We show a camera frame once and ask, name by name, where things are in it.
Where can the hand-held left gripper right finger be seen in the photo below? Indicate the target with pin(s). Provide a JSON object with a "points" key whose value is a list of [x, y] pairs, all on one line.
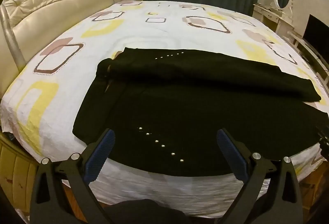
{"points": [[231, 154]]}

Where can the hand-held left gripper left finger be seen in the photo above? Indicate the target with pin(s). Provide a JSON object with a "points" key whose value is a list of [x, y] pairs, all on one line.
{"points": [[102, 153]]}

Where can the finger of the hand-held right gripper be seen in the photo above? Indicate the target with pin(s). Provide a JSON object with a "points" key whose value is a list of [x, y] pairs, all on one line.
{"points": [[324, 140]]}

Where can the black pants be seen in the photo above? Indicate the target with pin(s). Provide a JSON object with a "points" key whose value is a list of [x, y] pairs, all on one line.
{"points": [[192, 100]]}

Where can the person's dark clothing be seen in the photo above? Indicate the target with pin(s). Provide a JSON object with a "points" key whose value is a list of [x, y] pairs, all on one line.
{"points": [[144, 211]]}

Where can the white television stand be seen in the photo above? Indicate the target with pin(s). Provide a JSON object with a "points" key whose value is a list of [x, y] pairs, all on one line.
{"points": [[300, 42]]}

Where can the black television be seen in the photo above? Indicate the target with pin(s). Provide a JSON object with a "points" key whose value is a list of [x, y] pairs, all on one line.
{"points": [[316, 31]]}

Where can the white patterned bed sheet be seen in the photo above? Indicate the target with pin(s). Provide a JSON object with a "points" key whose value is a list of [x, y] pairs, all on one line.
{"points": [[154, 33]]}

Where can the white dressing table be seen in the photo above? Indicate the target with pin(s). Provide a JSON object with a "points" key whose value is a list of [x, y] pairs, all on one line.
{"points": [[267, 14]]}

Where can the cream tufted leather headboard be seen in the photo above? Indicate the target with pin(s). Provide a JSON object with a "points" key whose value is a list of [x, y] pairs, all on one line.
{"points": [[51, 8]]}

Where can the yellow padded bed frame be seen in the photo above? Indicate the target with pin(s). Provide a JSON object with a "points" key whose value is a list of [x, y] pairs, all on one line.
{"points": [[15, 170]]}

